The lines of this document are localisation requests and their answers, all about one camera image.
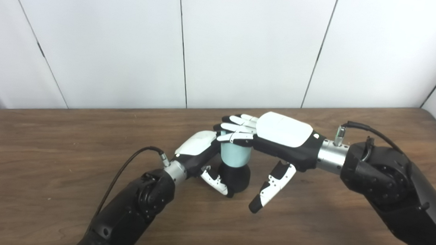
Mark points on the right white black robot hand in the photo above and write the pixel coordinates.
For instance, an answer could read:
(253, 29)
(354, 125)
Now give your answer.
(284, 131)

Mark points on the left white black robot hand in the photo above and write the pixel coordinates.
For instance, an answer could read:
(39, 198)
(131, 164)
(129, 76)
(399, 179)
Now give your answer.
(198, 145)

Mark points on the black funnel-shaped nozzle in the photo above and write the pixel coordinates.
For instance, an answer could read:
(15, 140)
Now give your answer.
(237, 177)

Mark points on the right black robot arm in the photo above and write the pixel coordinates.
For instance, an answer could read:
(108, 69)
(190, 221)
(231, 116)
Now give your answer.
(390, 184)

